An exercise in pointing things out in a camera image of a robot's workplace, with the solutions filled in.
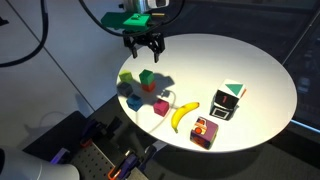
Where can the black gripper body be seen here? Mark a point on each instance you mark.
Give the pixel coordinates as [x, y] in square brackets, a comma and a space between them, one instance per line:
[143, 37]

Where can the white black picture cube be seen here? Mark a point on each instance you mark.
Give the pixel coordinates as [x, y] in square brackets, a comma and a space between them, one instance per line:
[226, 100]

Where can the purple orange spring clamp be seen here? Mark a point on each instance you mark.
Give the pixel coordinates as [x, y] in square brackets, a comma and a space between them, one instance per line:
[96, 130]
[128, 164]

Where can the magenta block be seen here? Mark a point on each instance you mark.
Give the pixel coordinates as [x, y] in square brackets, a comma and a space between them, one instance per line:
[161, 108]

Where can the light green block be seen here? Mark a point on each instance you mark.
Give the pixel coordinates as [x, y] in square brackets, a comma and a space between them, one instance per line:
[125, 76]

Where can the dark green block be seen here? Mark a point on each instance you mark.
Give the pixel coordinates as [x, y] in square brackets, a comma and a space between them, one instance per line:
[146, 77]

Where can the yellow banana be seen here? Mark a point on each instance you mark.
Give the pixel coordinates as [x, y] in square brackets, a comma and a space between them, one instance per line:
[180, 114]

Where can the red block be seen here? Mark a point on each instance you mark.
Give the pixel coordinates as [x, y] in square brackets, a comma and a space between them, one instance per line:
[148, 87]

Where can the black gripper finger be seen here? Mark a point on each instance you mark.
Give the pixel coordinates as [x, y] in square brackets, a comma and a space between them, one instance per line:
[134, 50]
[156, 51]

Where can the purple picture cube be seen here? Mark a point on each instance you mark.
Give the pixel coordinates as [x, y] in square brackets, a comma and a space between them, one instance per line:
[204, 133]

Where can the perforated metal breadboard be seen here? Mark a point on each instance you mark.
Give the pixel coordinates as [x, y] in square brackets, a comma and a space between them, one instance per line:
[95, 162]

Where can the blue block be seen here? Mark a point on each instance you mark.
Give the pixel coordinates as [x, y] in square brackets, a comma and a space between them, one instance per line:
[135, 102]

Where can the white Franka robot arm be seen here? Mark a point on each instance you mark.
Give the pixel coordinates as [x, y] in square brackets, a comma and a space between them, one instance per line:
[26, 168]

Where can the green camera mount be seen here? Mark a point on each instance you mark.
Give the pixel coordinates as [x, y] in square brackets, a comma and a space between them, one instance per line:
[130, 21]

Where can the grey block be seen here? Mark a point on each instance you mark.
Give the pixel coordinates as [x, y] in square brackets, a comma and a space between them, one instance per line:
[124, 89]

